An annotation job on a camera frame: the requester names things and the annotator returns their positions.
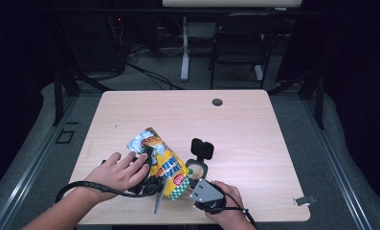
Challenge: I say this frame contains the white desk with metal legs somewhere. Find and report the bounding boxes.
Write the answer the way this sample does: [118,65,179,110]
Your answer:
[162,0,304,82]

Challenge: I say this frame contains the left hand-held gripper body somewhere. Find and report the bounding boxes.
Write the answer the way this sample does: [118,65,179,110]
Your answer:
[128,173,166,215]

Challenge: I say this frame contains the person's left hand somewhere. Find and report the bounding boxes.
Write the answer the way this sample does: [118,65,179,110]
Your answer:
[83,151,151,202]

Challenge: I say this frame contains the black folding chair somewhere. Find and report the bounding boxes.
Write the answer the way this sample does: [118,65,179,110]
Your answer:
[209,12,282,90]

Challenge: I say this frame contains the black metal stand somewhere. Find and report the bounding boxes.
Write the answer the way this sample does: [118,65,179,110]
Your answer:
[267,68,325,130]
[52,68,112,127]

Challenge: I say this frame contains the yellow seasoning pouch green cap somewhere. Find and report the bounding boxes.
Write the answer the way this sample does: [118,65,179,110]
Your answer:
[126,126,194,201]

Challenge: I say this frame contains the grey tape piece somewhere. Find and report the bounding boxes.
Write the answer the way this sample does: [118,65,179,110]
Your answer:
[292,195,318,207]

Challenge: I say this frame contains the aluminium floor rail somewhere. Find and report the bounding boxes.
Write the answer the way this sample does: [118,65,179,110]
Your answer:
[0,95,78,230]
[302,99,373,230]

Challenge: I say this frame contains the person's right hand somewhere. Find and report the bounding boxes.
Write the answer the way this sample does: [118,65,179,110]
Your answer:
[206,180,248,224]

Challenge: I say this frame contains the left hand-held gripper cable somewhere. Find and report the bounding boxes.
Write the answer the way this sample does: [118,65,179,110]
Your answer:
[55,179,164,204]

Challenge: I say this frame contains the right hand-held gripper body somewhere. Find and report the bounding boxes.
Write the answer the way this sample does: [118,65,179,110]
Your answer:
[190,178,227,215]

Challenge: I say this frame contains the dark cabinet with red light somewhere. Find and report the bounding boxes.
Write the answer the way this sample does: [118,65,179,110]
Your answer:
[62,13,128,73]

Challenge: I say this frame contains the hand-held gripper cable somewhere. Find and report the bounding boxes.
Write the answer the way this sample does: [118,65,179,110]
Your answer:
[55,179,164,204]
[195,193,258,230]

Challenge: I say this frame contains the black floor cables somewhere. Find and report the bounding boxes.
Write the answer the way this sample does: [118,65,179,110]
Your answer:
[126,61,184,91]

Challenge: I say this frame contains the right hand-held gripper cable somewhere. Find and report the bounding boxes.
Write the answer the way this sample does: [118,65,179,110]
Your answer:
[195,193,258,230]

